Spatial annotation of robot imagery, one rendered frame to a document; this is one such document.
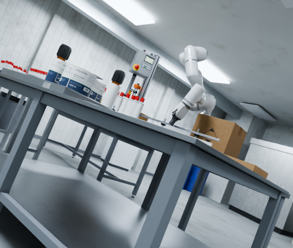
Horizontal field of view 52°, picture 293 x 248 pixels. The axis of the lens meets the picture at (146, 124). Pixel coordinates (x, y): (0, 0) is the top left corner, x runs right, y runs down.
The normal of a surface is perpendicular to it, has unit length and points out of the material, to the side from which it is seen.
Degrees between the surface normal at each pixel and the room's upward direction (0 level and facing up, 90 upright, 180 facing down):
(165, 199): 90
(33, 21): 90
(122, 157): 90
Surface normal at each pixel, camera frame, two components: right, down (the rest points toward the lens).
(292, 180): -0.70, -0.33
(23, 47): 0.61, 0.19
